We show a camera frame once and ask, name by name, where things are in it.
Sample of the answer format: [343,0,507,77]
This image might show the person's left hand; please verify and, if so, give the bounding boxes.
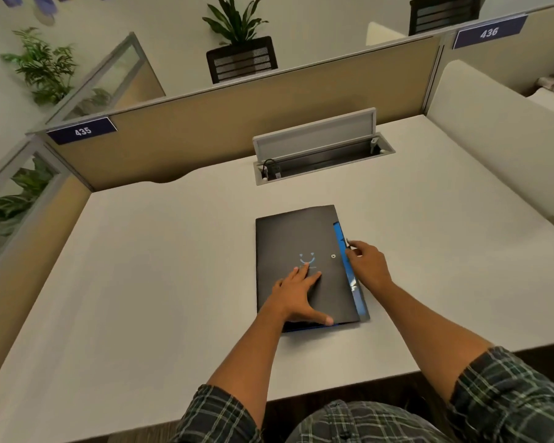
[260,262,336,327]

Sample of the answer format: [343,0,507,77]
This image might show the person's right hand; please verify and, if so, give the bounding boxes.
[346,241,393,292]

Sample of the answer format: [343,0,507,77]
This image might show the black folder with blue edge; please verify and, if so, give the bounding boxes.
[255,205,370,333]

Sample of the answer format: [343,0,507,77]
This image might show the person's right forearm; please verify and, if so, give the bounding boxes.
[363,277,496,404]

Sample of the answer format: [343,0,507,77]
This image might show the person's left forearm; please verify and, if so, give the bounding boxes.
[206,313,288,429]

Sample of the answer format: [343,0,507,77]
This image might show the long tan desk partition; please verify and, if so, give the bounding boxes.
[36,34,445,192]

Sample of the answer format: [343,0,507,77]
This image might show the white rounded desk divider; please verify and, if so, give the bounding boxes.
[426,59,554,218]

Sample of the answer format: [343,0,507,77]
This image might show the dark plaid shirt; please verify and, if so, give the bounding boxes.
[173,346,554,443]

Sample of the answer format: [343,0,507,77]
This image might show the black mesh office chair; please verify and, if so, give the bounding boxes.
[408,0,484,37]
[206,36,279,85]

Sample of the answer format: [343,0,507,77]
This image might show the blue number sign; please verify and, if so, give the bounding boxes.
[46,116,119,146]
[452,14,529,50]

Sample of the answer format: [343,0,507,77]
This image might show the tan side partition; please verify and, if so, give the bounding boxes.
[0,175,94,393]

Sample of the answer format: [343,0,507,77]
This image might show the broad-leaf green plant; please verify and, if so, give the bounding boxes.
[202,0,269,45]

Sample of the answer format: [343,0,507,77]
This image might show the glass partition panel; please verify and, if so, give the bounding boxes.
[0,136,71,277]
[45,31,167,126]

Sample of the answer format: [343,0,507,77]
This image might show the dark green leafy plant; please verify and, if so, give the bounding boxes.
[0,157,56,237]

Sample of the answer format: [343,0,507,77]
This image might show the green fern plant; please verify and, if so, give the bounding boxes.
[0,27,78,107]

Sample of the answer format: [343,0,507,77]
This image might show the hanging blue paper decorations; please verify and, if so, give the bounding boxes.
[0,0,117,26]

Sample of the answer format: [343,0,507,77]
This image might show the black cable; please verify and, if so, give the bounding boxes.
[259,158,283,180]

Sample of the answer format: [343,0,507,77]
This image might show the grey desk cable box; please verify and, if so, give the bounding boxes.
[252,107,396,186]

